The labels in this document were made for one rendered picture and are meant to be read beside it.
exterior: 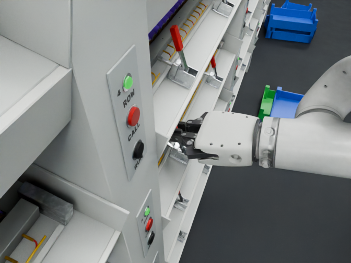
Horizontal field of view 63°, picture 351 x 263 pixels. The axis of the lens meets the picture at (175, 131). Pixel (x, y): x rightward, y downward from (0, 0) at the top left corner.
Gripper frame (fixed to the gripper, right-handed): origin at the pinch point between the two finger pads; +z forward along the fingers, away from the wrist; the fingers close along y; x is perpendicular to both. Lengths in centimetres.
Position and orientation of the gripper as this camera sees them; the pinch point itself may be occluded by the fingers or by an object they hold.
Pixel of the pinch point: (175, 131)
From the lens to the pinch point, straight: 54.8
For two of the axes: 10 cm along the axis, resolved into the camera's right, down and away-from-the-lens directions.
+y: 3.5, -6.8, 6.5
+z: -9.2, -1.0, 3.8
